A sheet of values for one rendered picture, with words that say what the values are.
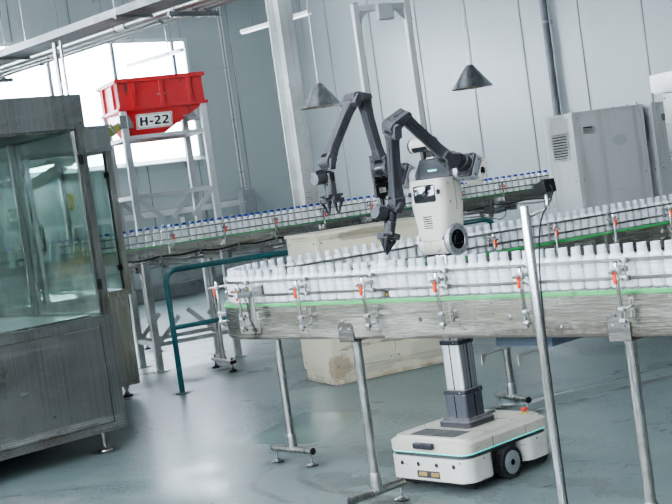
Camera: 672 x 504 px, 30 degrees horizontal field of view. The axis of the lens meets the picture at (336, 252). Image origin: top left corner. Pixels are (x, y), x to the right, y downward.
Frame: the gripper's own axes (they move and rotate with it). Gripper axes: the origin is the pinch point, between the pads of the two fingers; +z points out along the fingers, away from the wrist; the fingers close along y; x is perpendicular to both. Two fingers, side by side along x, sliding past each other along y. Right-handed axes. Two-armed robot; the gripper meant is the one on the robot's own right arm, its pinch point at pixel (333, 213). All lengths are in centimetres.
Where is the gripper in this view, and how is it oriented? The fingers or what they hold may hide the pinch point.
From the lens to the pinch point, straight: 605.2
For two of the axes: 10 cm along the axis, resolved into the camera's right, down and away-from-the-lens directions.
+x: 6.8, -0.5, -7.3
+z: 1.3, 9.9, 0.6
